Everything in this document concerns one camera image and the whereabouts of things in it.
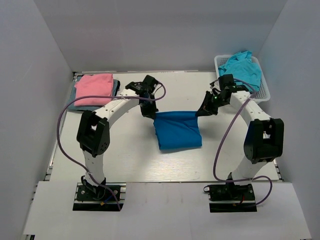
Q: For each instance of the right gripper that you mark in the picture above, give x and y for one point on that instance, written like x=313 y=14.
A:
x=206 y=109

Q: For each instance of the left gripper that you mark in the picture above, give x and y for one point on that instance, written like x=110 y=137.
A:
x=150 y=113

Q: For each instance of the blue t-shirt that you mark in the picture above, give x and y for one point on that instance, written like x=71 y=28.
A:
x=177 y=130

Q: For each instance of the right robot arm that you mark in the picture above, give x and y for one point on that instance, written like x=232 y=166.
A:
x=265 y=135

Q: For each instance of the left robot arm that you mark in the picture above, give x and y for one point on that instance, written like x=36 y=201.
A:
x=94 y=129

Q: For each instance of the turquoise crumpled t-shirt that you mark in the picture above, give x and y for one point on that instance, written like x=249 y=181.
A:
x=241 y=66

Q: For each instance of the white plastic basket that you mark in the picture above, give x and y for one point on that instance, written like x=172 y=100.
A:
x=263 y=95

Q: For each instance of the pink folded t-shirt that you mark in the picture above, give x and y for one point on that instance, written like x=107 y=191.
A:
x=94 y=85

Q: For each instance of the grey-blue folded t-shirt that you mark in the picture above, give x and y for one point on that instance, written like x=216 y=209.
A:
x=72 y=107

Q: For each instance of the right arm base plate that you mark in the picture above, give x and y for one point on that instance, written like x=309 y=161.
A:
x=231 y=198

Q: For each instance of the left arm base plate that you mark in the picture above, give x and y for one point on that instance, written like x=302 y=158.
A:
x=85 y=200

